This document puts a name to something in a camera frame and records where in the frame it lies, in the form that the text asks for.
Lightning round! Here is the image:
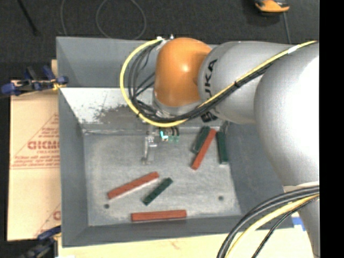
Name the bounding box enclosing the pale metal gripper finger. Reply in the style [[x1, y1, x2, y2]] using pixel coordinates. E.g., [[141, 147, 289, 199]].
[[149, 138, 159, 162], [141, 137, 151, 164]]

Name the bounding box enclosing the red-brown flat block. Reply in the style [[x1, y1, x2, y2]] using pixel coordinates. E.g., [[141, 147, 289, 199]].
[[107, 171, 160, 200], [190, 128, 218, 171], [131, 210, 188, 223]]

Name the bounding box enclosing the dark green flat block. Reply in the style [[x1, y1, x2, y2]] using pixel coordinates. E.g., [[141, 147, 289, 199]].
[[191, 126, 211, 154], [141, 177, 174, 206], [216, 131, 230, 164]]

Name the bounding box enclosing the grey metal bin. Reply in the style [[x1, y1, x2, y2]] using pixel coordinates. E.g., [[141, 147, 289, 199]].
[[55, 36, 295, 247]]

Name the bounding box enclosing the brown cardboard board, red print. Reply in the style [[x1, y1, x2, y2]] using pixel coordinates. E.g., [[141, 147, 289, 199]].
[[6, 92, 62, 241]]

